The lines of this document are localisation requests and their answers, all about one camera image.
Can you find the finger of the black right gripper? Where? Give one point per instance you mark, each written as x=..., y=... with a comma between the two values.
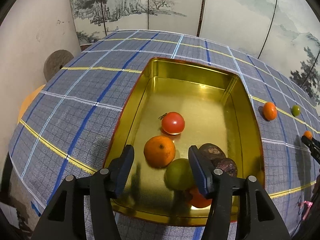
x=313, y=146

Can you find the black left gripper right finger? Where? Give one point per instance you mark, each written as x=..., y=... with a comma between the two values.
x=258, y=217

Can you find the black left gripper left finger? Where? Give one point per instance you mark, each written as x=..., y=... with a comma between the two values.
x=63, y=217

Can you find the small orange tangerine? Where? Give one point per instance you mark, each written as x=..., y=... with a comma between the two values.
x=308, y=134

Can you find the green lime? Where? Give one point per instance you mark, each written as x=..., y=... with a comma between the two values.
x=178, y=175
x=295, y=110

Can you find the red tomato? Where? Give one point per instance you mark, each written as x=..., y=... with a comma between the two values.
x=172, y=123
x=196, y=199

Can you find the dark purple passion fruit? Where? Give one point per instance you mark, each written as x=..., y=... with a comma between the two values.
x=211, y=151

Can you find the blue plaid tablecloth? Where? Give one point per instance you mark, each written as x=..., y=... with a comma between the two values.
x=68, y=127

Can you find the green lime in box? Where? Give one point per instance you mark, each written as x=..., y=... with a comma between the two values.
x=178, y=175

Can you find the orange stool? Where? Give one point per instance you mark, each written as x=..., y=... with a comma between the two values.
x=27, y=101

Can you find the gold metal tin box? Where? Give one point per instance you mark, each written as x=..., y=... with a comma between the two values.
x=216, y=109

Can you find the painted folding screen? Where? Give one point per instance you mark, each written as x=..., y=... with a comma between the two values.
x=281, y=33

